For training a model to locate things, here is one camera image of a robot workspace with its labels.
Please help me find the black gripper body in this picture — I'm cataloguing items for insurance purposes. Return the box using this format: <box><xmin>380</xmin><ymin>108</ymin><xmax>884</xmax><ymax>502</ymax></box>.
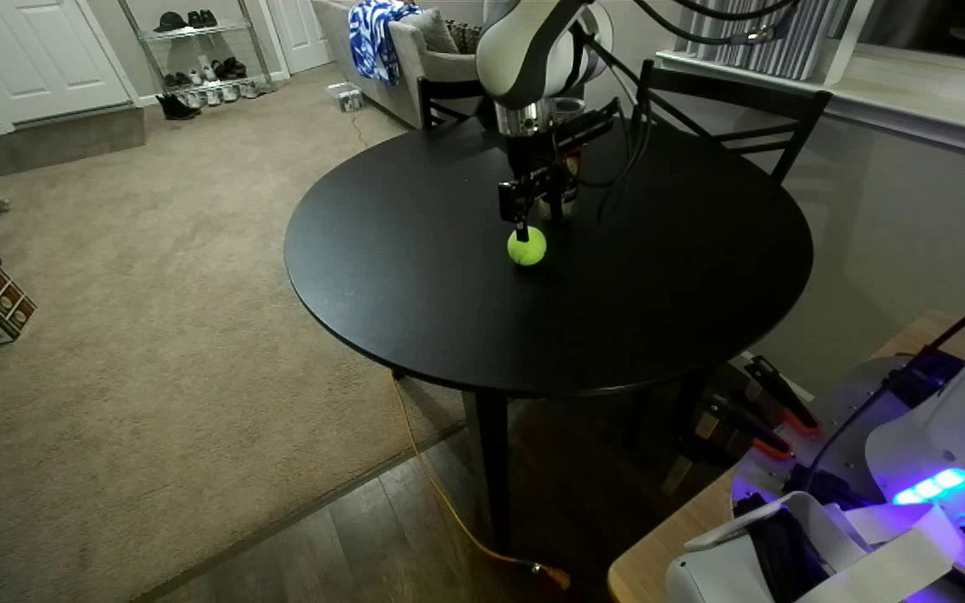
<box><xmin>494</xmin><ymin>97</ymin><xmax>624</xmax><ymax>226</ymax></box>

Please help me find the yellow-green tennis ball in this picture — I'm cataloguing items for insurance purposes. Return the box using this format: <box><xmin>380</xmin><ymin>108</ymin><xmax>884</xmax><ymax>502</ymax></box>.
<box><xmin>502</xmin><ymin>224</ymin><xmax>551</xmax><ymax>271</ymax></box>

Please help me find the black wooden chair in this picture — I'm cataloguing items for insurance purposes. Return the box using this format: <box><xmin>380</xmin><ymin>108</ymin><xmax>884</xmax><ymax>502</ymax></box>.
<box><xmin>628</xmin><ymin>55</ymin><xmax>838</xmax><ymax>188</ymax></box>
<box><xmin>412</xmin><ymin>73</ymin><xmax>502</xmax><ymax>137</ymax></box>

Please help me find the round black table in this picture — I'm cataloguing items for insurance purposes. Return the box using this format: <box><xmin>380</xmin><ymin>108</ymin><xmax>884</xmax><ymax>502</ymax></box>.
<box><xmin>282</xmin><ymin>109</ymin><xmax>818</xmax><ymax>557</ymax></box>

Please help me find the gray armchair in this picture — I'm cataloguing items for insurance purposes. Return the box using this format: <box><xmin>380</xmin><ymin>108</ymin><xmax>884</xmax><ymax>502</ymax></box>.
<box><xmin>313</xmin><ymin>0</ymin><xmax>502</xmax><ymax>130</ymax></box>

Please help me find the gray cushion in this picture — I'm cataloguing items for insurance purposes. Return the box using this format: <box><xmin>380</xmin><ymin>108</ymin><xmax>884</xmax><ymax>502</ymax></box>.
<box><xmin>412</xmin><ymin>6</ymin><xmax>462</xmax><ymax>55</ymax></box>

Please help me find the small white floor box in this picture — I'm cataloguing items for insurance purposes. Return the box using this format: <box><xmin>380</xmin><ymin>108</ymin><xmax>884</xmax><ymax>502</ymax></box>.
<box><xmin>325</xmin><ymin>78</ymin><xmax>364</xmax><ymax>113</ymax></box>

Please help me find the blue white patterned blanket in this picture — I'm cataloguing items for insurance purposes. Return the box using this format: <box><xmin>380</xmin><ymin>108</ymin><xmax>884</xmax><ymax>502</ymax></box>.
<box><xmin>345</xmin><ymin>0</ymin><xmax>419</xmax><ymax>87</ymax></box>

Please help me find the white slatted radiator cover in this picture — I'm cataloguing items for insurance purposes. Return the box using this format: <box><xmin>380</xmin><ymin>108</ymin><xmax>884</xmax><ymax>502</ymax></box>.
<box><xmin>678</xmin><ymin>0</ymin><xmax>878</xmax><ymax>87</ymax></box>

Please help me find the black orange bar clamp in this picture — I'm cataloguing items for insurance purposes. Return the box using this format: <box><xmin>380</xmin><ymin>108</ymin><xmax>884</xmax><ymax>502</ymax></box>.
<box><xmin>694</xmin><ymin>389</ymin><xmax>794</xmax><ymax>468</ymax></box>
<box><xmin>741</xmin><ymin>352</ymin><xmax>827</xmax><ymax>443</ymax></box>

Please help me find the narrow white door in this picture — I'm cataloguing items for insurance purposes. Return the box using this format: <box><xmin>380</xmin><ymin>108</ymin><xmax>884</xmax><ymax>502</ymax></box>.
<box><xmin>261</xmin><ymin>0</ymin><xmax>334</xmax><ymax>78</ymax></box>

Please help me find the white sneakers pair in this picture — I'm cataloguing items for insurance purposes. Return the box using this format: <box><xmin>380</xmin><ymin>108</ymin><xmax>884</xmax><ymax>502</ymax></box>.
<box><xmin>199</xmin><ymin>78</ymin><xmax>246</xmax><ymax>109</ymax></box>

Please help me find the white device with purple light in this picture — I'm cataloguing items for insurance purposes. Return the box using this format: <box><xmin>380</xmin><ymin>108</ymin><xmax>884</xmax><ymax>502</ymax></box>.
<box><xmin>607</xmin><ymin>330</ymin><xmax>965</xmax><ymax>603</ymax></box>

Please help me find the metal shoe rack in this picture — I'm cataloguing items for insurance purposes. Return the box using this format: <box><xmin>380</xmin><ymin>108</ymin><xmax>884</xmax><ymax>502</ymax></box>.
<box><xmin>119</xmin><ymin>0</ymin><xmax>274</xmax><ymax>113</ymax></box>

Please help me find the black shoe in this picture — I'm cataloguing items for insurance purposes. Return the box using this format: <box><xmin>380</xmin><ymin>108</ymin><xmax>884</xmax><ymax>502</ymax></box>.
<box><xmin>157</xmin><ymin>89</ymin><xmax>205</xmax><ymax>125</ymax></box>

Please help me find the white panelled entry door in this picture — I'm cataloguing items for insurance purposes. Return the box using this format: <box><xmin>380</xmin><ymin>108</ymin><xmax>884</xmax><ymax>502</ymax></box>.
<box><xmin>0</xmin><ymin>0</ymin><xmax>134</xmax><ymax>127</ymax></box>

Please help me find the orange floor cable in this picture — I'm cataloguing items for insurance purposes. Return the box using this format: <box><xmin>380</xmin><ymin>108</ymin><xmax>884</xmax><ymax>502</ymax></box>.
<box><xmin>391</xmin><ymin>370</ymin><xmax>577</xmax><ymax>594</ymax></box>

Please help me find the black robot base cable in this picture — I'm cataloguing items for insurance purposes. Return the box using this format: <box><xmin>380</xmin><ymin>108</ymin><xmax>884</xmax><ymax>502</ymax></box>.
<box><xmin>805</xmin><ymin>266</ymin><xmax>965</xmax><ymax>477</ymax></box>

